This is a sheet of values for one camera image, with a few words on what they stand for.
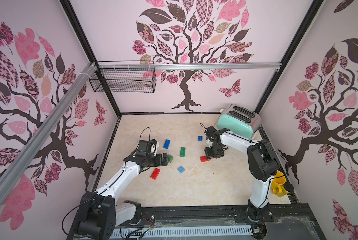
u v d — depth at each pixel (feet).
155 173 2.87
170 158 3.12
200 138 3.39
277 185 2.49
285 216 2.44
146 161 2.15
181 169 2.93
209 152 2.75
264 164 1.67
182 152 3.17
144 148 2.19
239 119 3.02
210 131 2.61
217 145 2.50
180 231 2.29
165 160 2.49
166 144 3.29
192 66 3.04
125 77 3.11
